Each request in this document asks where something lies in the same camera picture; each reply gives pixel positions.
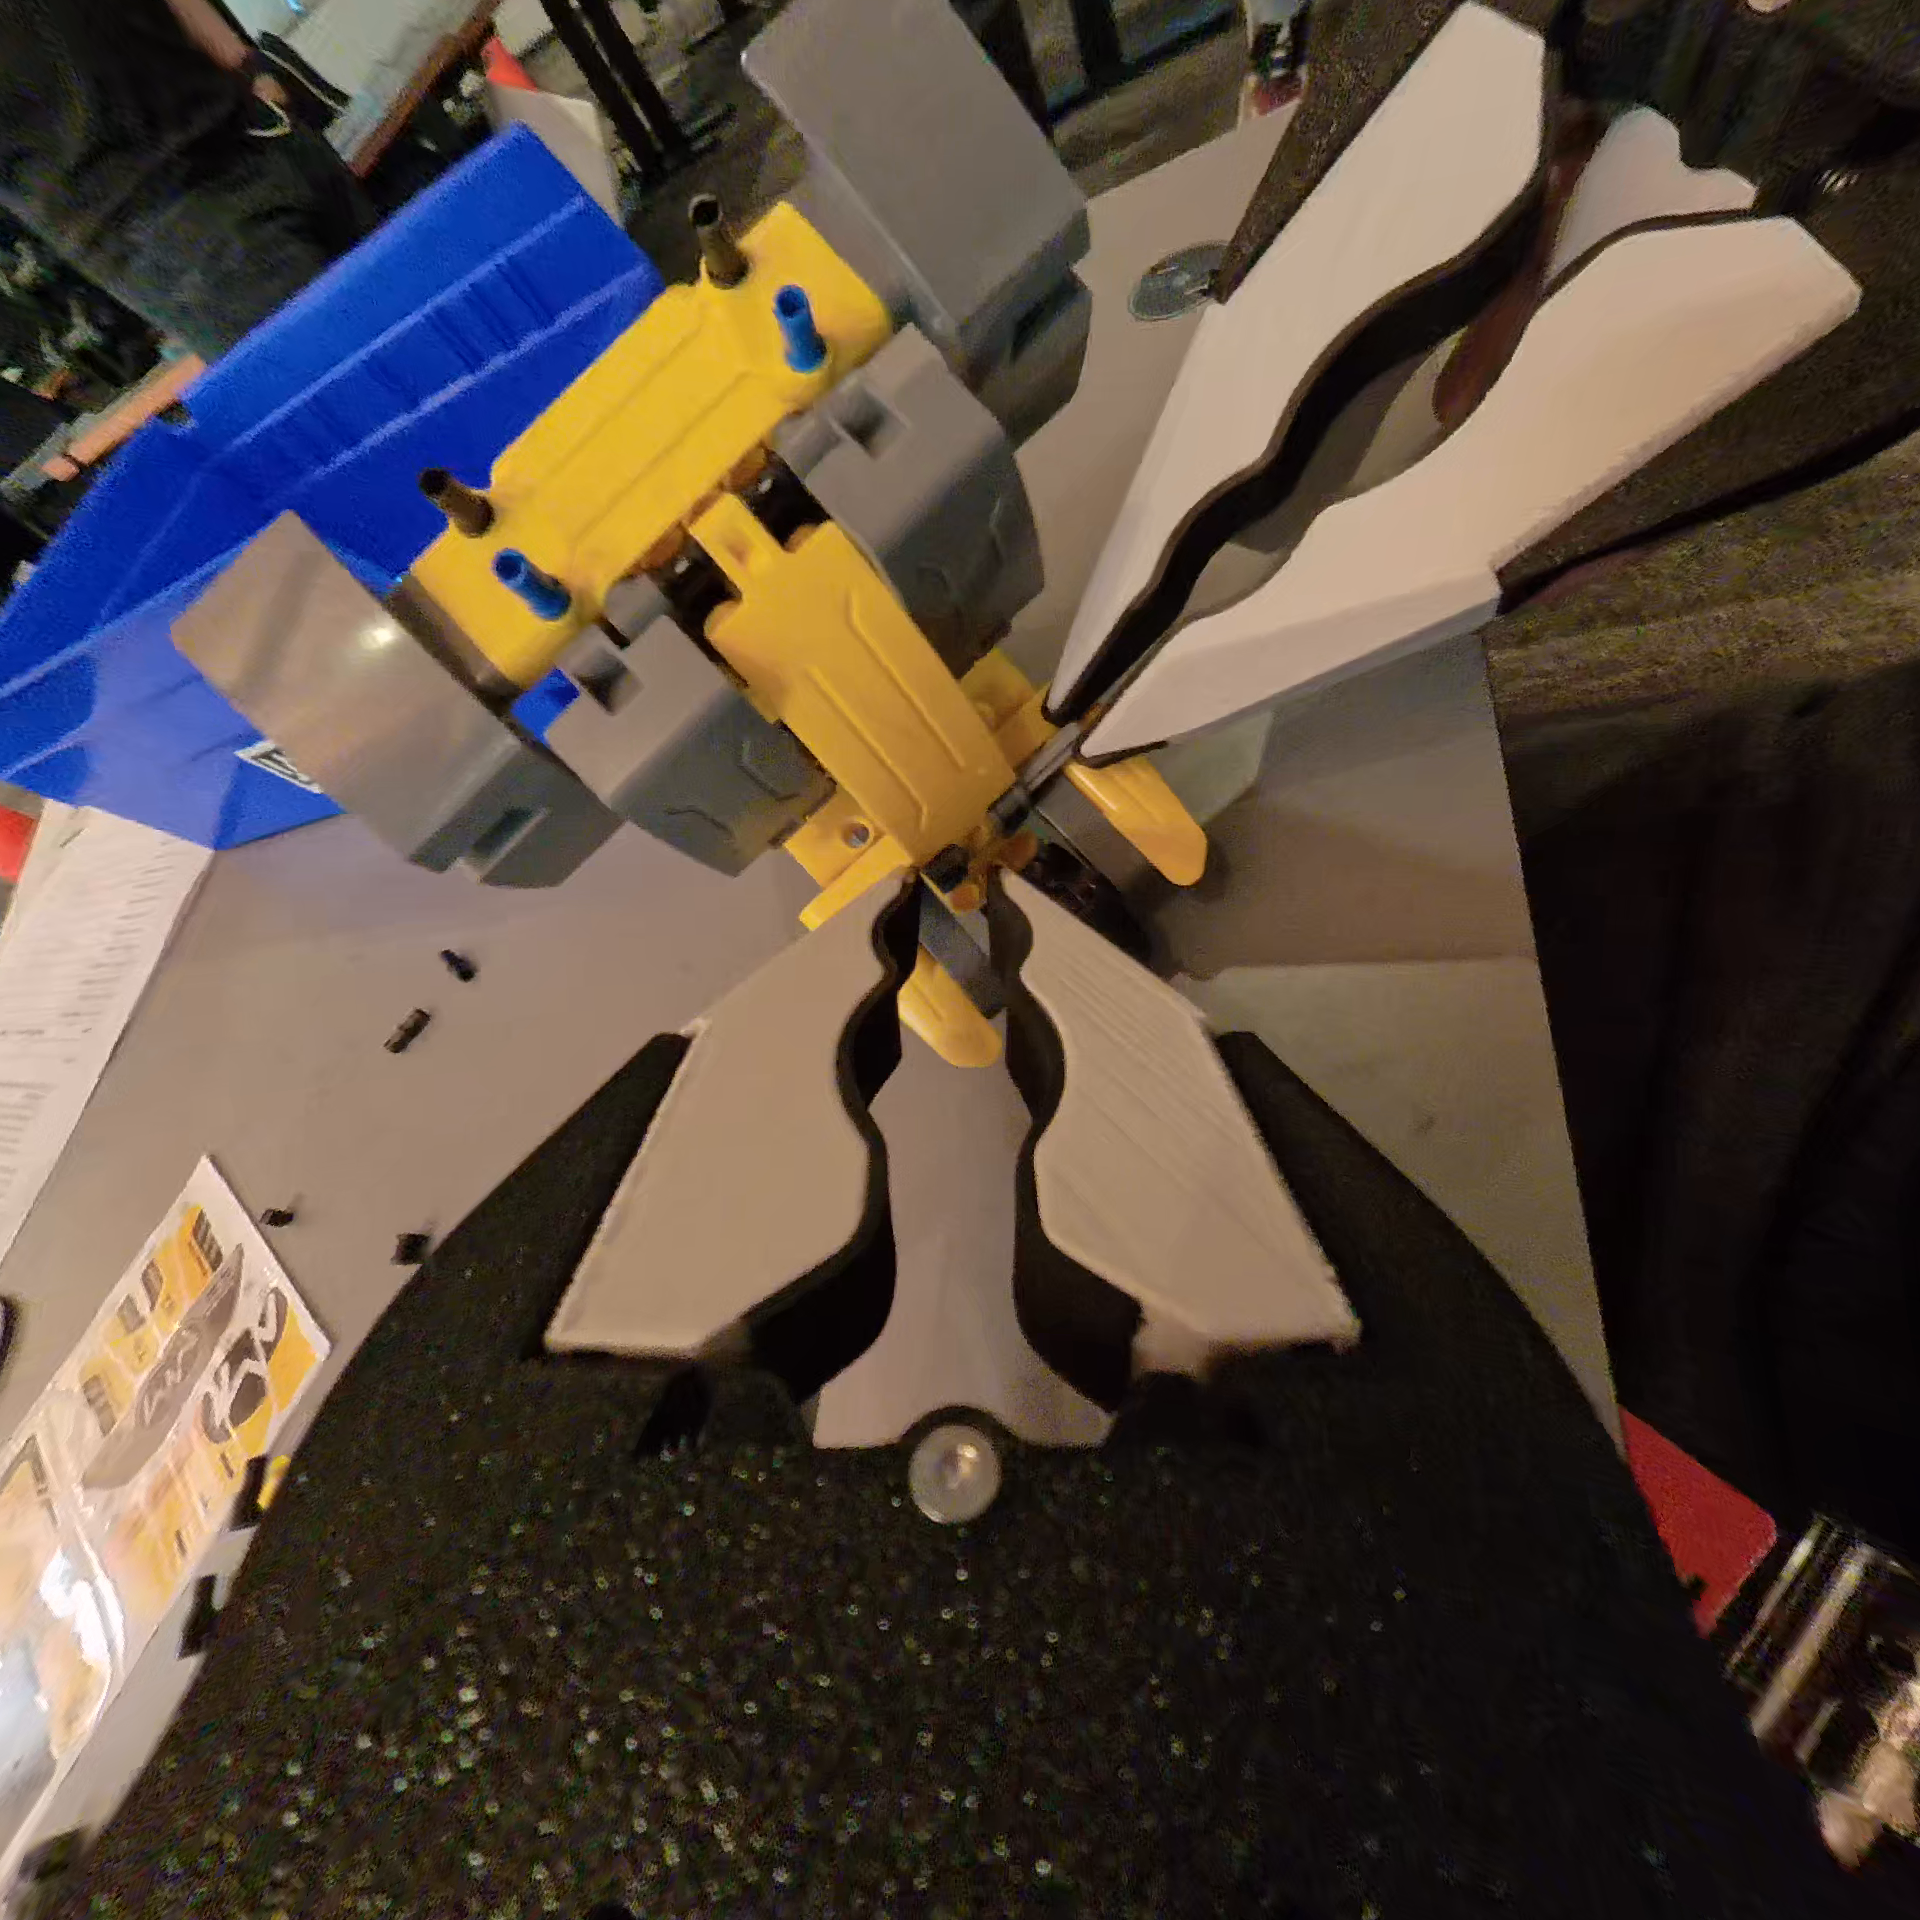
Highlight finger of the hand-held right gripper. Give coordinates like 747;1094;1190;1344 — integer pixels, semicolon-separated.
1067;106;1865;764
1043;0;1561;725

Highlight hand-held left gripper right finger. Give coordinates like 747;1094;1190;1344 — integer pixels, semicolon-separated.
984;871;1366;1413

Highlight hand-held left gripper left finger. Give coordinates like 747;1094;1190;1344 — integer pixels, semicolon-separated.
544;877;918;1404

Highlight small black toy part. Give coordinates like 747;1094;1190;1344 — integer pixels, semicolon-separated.
908;727;1082;1010

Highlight yellow grey brick toy vehicle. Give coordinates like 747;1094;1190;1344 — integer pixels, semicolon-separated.
169;0;1278;1069

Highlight round metal table disc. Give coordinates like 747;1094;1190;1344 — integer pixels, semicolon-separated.
1128;243;1233;322

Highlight yellow printed instruction sheet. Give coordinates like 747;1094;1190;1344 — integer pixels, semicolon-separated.
0;1155;332;1847

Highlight red slotted plastic object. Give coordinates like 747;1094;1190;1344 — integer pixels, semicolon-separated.
1622;1410;1778;1636

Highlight white paper sheet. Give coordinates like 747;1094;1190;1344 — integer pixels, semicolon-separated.
0;803;214;1262

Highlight white stand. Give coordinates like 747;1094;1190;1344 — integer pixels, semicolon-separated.
487;83;624;219

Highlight blue plastic bin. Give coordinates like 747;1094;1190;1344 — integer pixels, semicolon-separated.
0;123;671;847

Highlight wooden table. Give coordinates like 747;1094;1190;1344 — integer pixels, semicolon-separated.
337;0;505;174

